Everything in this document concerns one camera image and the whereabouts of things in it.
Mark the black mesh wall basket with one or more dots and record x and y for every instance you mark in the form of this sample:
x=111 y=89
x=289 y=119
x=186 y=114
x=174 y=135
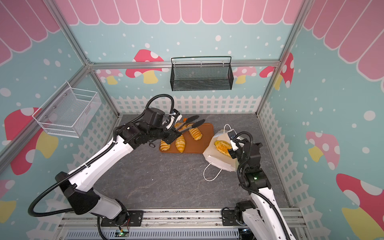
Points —
x=213 y=73

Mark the small yellow fake bread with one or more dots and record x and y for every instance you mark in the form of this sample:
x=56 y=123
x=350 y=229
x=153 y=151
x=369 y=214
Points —
x=180 y=144

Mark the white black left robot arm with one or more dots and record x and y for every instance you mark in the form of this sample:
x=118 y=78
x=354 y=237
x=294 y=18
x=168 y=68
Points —
x=78 y=185

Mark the brown plastic tray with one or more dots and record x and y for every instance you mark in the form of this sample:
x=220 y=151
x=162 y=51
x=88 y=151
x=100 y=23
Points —
x=198 y=147

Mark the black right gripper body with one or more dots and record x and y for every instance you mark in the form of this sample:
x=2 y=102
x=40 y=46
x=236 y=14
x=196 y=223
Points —
x=237 y=147

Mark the white paper bag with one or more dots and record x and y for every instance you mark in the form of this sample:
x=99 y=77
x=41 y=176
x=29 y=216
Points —
x=217 y=159

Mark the steel tongs with black tips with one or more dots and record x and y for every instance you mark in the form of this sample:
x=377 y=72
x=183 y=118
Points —
x=191 y=123

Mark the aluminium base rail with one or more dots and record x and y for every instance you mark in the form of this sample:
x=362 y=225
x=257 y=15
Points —
x=201 y=223

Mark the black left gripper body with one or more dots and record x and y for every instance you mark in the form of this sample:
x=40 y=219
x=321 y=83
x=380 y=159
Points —
x=161 y=132

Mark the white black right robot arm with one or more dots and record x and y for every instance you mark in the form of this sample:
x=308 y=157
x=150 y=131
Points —
x=261 y=214

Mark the ridged long fake bread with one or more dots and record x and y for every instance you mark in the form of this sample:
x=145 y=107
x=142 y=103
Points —
x=164 y=146

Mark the white wire wall basket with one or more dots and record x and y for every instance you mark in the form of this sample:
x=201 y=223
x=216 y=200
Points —
x=68 y=112

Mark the twisted ring fake bread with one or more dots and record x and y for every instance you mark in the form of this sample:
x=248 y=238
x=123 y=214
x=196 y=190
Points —
x=180 y=124

